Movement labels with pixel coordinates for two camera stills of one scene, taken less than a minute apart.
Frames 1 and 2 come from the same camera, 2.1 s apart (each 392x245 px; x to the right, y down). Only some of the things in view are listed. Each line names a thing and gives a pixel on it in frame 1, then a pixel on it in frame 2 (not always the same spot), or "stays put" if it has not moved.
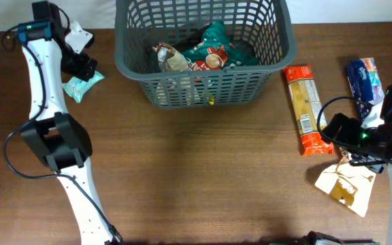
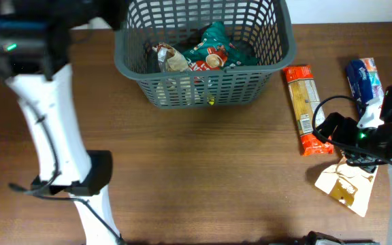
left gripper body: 75,62 -> 84,11
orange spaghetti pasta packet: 305,102 stays put
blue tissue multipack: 366,86 stays put
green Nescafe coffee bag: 216,52 stays put
